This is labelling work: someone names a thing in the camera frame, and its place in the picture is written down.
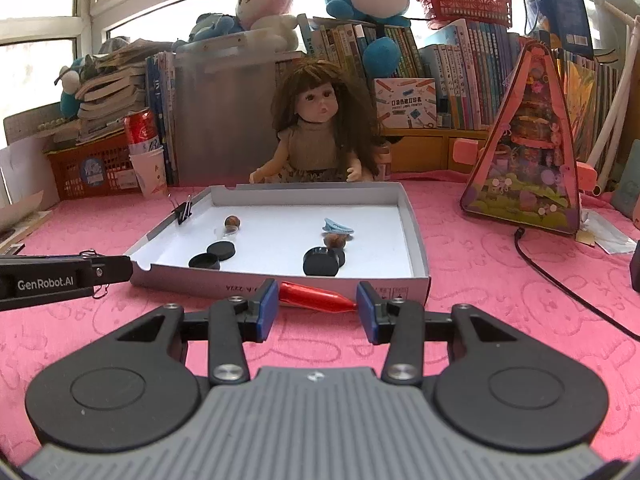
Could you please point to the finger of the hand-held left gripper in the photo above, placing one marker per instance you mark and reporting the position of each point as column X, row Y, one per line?
column 112, row 269

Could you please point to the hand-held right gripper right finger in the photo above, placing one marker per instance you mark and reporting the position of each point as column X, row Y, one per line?
column 367, row 315

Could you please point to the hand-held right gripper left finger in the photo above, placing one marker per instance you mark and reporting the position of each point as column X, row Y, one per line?
column 265, row 312

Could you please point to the red crayon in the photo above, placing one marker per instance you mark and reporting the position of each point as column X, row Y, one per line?
column 315, row 297

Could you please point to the black round disc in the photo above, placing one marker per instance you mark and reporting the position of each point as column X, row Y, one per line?
column 341, row 257
column 204, row 261
column 320, row 262
column 221, row 249

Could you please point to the brown acorn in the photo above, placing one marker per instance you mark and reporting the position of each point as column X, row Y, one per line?
column 334, row 243

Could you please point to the white cardboard box tray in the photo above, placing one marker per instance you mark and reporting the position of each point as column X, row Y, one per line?
column 280, row 230

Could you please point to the blue hair clip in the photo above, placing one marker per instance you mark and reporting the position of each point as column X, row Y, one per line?
column 337, row 228

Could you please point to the small glass bottle brown stopper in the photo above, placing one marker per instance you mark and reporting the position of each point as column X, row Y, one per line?
column 230, row 224

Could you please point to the orange plastic basket with sticker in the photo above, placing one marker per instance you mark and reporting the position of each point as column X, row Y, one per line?
column 90, row 170

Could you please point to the white paper cup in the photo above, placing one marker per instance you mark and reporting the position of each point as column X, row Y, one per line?
column 150, row 172

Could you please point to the red soda can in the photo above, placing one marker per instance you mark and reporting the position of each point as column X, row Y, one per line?
column 142, row 130

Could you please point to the small jar brown lid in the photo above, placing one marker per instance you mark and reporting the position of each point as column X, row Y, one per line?
column 385, row 162

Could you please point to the upright blue magazines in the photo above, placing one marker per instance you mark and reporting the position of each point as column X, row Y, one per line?
column 162, row 110

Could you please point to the wooden drawer organizer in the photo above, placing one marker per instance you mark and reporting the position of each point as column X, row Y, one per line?
column 425, row 150

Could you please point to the stack of worn books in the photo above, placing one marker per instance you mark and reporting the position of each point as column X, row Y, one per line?
column 120, row 90

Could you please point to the blue white plush with hat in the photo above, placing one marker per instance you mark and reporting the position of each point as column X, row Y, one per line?
column 70, row 90

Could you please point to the grey plastic storage bin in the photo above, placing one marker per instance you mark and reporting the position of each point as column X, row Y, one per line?
column 225, row 110

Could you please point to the brown haired doll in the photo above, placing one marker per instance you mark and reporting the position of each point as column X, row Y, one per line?
column 320, row 125

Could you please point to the colourful printed cardboard box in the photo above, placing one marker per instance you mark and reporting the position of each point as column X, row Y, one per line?
column 405, row 102

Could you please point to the triangular pink toy pack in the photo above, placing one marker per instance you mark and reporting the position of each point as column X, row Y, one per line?
column 525, row 160

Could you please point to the silver foil packet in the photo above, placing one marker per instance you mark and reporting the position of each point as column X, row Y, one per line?
column 607, row 235

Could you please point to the row of upright books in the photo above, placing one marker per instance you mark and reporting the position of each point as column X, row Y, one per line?
column 465, row 75

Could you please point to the small blue plush toy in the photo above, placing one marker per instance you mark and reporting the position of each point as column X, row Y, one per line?
column 215, row 27

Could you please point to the black power adapter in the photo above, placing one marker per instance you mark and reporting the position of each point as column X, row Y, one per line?
column 636, row 267

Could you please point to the green booklet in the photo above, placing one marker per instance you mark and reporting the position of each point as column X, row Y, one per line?
column 627, row 190

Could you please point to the row of colourful thin books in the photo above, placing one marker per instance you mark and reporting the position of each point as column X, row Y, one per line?
column 587, row 100

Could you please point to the pink white bunny plush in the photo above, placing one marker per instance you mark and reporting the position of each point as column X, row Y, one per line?
column 265, row 0

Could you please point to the white plastic tubes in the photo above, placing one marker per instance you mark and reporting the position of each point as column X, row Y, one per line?
column 612, row 115

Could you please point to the red plastic basket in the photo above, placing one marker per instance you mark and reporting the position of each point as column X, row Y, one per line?
column 465, row 5

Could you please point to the blue paper bag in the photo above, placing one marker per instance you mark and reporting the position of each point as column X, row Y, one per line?
column 560, row 10

